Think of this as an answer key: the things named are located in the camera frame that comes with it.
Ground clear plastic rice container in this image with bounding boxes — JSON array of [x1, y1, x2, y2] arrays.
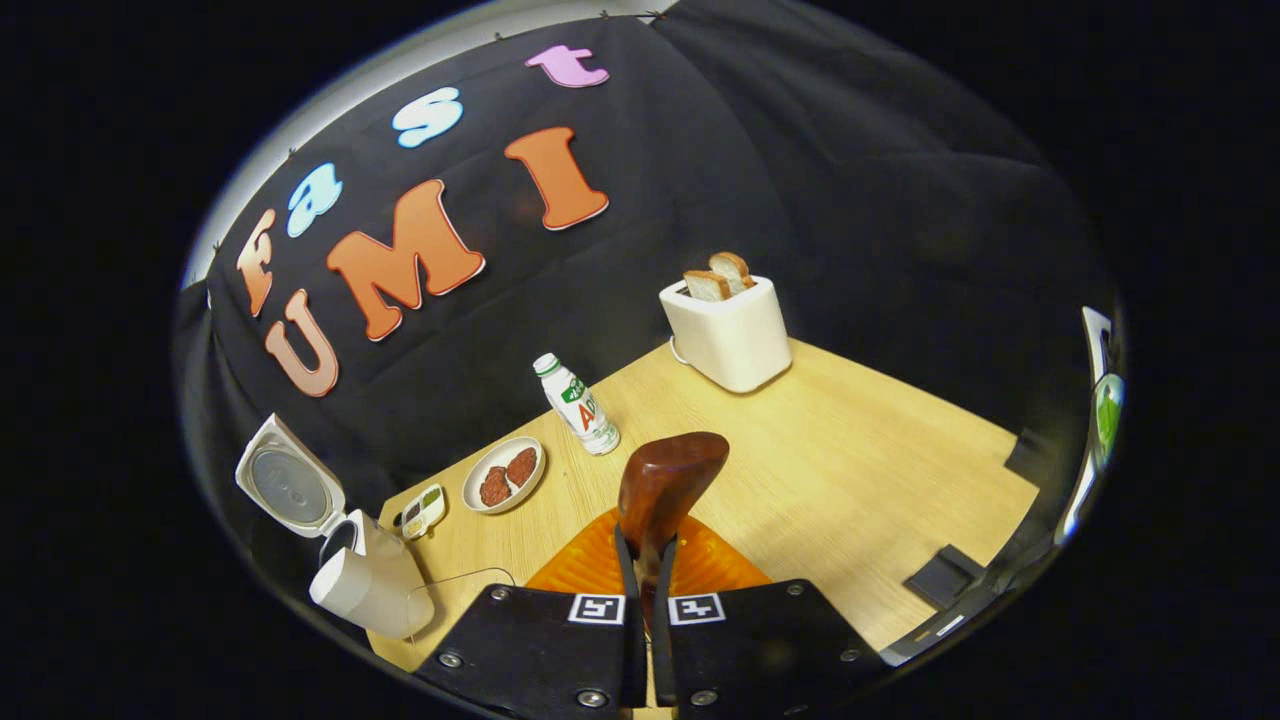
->
[[405, 567, 518, 646]]

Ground white drink bottle green label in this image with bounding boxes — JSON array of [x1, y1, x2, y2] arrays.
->
[[532, 352, 621, 457]]

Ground white divided seasoning dish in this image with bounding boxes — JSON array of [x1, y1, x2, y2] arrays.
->
[[398, 484, 447, 541]]

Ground white rice cooker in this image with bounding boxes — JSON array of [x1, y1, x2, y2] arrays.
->
[[235, 413, 436, 641]]

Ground white round plate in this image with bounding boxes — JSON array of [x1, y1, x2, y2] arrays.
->
[[462, 436, 547, 515]]

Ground white toaster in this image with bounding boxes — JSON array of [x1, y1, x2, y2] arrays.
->
[[659, 275, 793, 394]]

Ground brown wooden spoon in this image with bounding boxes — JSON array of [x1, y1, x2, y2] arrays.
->
[[617, 432, 731, 631]]

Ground black flat clip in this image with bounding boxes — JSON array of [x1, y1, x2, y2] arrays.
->
[[905, 545, 986, 611]]

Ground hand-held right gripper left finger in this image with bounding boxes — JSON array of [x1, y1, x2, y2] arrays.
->
[[413, 510, 646, 719]]

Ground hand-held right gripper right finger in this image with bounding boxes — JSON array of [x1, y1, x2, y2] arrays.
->
[[655, 515, 886, 719]]

